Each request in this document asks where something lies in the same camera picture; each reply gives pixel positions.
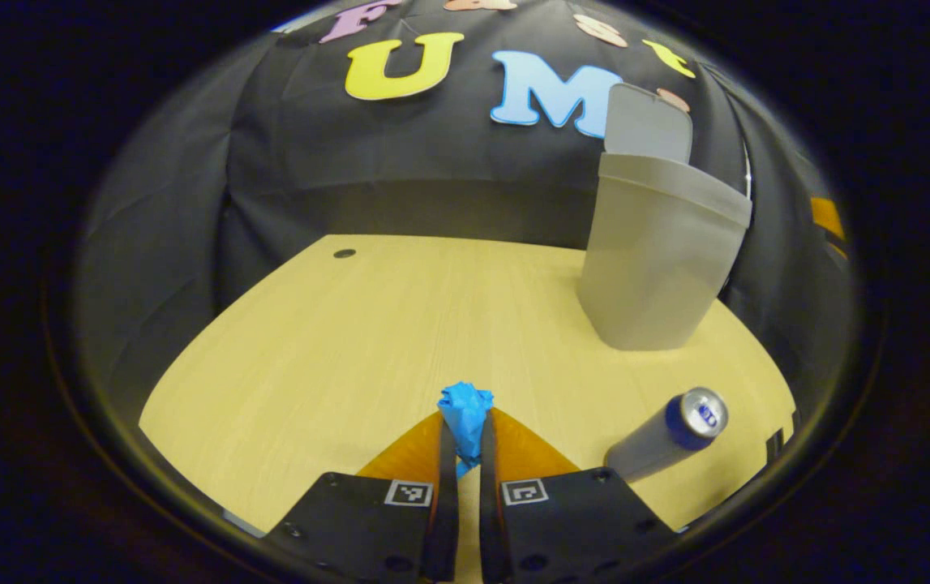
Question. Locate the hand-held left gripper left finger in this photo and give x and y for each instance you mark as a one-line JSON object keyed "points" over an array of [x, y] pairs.
{"points": [[447, 527]]}

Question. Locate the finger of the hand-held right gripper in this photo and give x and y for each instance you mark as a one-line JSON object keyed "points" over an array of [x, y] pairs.
{"points": [[828, 217]]}

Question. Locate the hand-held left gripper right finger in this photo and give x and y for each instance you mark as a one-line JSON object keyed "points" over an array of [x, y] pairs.
{"points": [[490, 527]]}

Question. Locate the blue paper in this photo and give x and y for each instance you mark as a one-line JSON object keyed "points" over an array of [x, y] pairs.
{"points": [[464, 414]]}

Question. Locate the grey desktop garbage bin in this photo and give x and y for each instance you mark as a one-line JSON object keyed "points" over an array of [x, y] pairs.
{"points": [[651, 268]]}

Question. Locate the silver blue pop can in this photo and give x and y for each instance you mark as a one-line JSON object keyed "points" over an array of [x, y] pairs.
{"points": [[659, 438]]}

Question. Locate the black backdrop cloth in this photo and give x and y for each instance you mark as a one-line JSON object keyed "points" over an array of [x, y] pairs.
{"points": [[392, 146]]}

